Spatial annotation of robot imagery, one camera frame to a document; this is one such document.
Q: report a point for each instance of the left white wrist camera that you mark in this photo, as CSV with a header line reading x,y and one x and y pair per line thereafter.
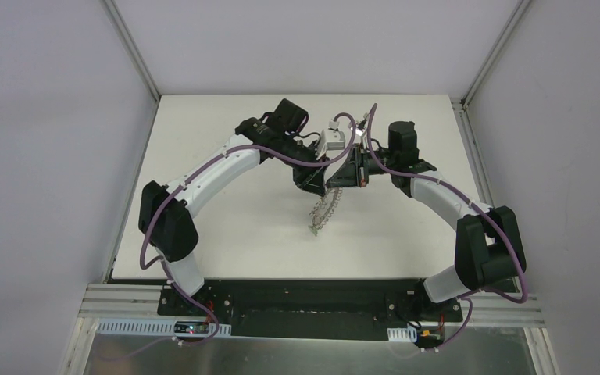
x,y
331,139

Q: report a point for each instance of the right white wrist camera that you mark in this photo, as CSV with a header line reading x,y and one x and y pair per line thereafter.
x,y
361,128

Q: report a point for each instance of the aluminium frame post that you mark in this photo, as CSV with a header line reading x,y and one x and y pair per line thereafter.
x,y
127,40
505,35

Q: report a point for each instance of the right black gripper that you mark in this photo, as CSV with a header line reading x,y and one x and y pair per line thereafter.
x,y
361,169

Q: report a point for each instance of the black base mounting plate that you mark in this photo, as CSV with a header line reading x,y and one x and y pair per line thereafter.
x,y
361,309

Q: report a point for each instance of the left aluminium frame post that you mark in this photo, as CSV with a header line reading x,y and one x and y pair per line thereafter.
x,y
127,40

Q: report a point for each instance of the left white slotted cable duct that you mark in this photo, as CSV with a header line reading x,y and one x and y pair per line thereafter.
x,y
163,328

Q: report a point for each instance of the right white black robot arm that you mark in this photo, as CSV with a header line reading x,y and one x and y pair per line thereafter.
x,y
488,246

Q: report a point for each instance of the right aluminium frame post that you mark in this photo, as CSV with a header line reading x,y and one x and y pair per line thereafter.
x,y
505,35

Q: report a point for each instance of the right white slotted cable duct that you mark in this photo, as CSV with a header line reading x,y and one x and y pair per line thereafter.
x,y
402,334

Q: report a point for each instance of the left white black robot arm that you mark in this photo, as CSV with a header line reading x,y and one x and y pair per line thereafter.
x,y
167,211

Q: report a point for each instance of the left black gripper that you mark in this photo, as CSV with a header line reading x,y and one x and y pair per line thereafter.
x,y
312,172

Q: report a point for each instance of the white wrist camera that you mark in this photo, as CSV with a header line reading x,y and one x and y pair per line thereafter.
x,y
331,139
361,128

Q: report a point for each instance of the metal disc with key rings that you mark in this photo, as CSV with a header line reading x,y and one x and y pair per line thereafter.
x,y
324,209

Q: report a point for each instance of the white slotted cable duct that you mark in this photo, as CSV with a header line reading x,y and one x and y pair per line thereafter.
x,y
402,334
163,328

